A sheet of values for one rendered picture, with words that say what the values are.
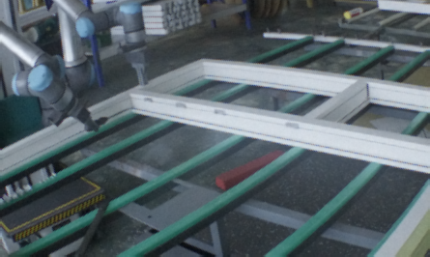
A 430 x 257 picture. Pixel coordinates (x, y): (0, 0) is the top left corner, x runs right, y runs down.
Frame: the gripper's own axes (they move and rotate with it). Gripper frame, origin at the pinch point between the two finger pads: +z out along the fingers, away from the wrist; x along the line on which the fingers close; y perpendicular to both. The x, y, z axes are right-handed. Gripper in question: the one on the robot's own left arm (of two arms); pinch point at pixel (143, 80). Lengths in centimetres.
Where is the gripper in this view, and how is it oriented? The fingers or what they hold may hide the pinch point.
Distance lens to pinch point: 222.3
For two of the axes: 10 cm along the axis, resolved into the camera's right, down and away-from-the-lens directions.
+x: -7.1, -1.4, 6.9
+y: 6.9, -3.6, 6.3
